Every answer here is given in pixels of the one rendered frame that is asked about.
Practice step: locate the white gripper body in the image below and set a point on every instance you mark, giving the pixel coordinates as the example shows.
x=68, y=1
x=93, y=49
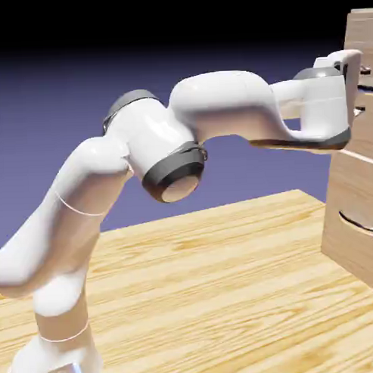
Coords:
x=354, y=71

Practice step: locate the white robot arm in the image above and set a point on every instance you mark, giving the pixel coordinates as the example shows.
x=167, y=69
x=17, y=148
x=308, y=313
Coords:
x=219, y=97

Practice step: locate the small wood drawer front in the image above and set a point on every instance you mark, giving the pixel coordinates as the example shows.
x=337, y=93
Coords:
x=367, y=37

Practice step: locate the medium wood drawer front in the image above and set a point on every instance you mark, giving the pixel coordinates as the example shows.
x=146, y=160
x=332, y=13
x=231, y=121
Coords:
x=366, y=134

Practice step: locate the light wood cabinet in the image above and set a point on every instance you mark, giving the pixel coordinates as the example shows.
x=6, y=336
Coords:
x=347, y=199

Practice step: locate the large wood drawer front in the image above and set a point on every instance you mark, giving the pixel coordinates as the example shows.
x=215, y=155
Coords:
x=352, y=253

